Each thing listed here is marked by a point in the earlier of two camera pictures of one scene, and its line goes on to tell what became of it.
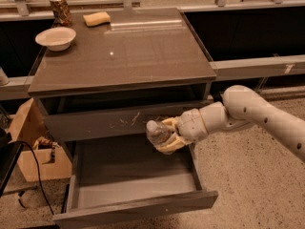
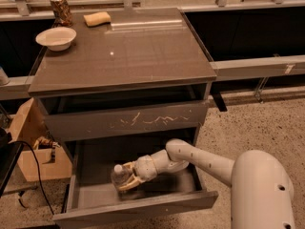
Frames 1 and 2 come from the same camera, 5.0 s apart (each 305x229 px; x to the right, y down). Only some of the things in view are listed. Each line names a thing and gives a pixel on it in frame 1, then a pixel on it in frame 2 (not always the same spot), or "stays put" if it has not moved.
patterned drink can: x=62 y=17 stays put
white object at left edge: x=4 y=79 stays put
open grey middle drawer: x=114 y=179 stays put
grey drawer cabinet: x=99 y=94 stays put
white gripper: x=189 y=125 to x=145 y=168
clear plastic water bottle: x=157 y=133 to x=118 y=176
